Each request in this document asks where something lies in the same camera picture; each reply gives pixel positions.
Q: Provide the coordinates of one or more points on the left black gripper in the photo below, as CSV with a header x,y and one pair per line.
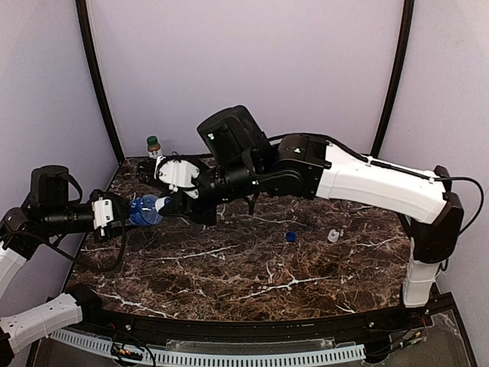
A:
x,y
115,213

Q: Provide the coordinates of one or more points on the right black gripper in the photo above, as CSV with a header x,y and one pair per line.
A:
x,y
183,204

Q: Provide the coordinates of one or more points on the small blue label water bottle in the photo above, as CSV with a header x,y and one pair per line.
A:
x,y
142,211

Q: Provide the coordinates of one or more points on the Starbucks bottle green cap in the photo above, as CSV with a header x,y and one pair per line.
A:
x,y
153,147

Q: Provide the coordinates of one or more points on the blue Pepsi bottle cap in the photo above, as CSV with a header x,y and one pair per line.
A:
x,y
291,236

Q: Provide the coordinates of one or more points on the white Pocari bottle cap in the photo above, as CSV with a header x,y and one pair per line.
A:
x,y
160,203

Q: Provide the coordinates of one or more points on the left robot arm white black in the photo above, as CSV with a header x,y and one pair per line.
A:
x,y
45,217

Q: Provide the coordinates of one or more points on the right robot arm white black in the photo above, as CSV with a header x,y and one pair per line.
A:
x,y
318,166

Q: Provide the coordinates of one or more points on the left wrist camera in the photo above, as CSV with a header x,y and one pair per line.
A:
x,y
102,215

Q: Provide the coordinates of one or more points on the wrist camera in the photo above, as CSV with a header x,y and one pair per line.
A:
x,y
172,173
102,215

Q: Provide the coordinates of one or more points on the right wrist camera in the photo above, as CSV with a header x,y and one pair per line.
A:
x,y
172,173

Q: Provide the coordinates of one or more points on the black front rail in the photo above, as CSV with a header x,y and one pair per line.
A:
x,y
365,326

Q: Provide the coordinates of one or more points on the white slotted cable duct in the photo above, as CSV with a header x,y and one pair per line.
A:
x,y
162,357

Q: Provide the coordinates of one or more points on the left black frame post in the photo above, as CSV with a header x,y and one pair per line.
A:
x,y
96,78

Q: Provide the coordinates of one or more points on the black frame post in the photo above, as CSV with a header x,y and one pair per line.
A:
x,y
396,73
96,78

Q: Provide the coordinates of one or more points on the right black frame post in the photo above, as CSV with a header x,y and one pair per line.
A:
x,y
396,73

